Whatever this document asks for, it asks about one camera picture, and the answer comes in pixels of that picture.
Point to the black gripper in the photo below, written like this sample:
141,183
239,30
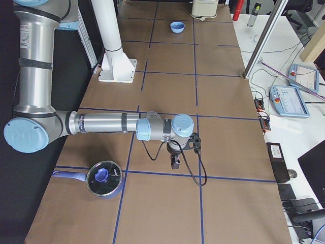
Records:
173,153

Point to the blue bowl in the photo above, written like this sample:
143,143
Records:
177,27

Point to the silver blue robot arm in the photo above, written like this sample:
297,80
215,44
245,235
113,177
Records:
35,123

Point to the purple saucepan with glass lid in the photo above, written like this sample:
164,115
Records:
104,179

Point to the black power strip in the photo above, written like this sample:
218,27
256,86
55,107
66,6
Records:
263,117

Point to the black box with label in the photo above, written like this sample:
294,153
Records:
277,162

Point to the near blue teach pendant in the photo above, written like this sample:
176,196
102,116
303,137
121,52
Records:
288,101

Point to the blue teach pendant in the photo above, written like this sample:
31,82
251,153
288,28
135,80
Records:
288,101
305,76

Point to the black monitor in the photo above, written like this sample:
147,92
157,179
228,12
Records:
312,165

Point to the purple rod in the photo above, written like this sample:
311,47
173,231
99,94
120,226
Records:
293,81

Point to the cream appliance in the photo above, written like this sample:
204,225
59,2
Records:
204,9

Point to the far blue teach pendant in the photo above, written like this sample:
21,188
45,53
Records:
305,76

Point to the red bottle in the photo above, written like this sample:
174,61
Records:
239,6

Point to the clear water bottle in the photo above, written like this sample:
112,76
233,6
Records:
254,14

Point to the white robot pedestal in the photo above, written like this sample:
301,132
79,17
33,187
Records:
116,66

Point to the aluminium frame post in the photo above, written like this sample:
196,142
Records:
272,20

